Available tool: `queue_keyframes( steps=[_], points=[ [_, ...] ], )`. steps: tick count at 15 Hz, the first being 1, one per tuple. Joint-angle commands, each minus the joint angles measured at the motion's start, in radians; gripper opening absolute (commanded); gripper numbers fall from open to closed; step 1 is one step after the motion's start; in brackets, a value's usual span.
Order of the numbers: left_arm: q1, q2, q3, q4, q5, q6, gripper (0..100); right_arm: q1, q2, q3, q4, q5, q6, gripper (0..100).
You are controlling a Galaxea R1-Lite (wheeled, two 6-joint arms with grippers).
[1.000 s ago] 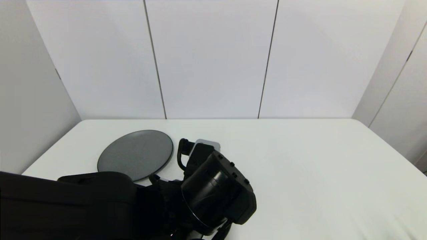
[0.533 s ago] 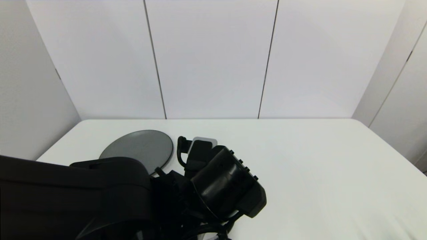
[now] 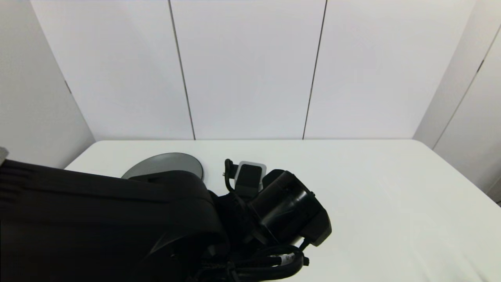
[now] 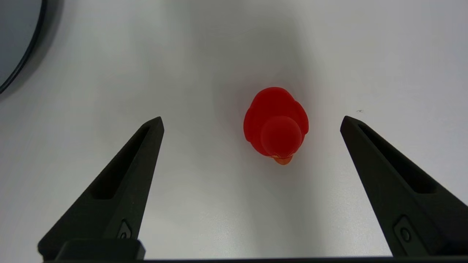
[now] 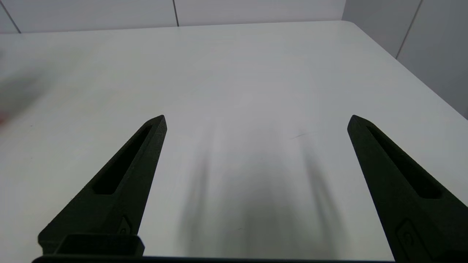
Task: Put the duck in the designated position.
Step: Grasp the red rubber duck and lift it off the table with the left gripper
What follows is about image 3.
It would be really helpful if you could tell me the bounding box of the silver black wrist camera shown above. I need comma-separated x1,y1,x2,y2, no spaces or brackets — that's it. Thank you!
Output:
234,161,267,197

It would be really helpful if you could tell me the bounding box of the black looping arm cable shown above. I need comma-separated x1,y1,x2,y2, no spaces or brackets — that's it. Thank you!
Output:
196,244,310,282

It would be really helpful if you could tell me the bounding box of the round dark gray plate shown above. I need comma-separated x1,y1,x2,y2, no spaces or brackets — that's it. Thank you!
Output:
121,152,204,181

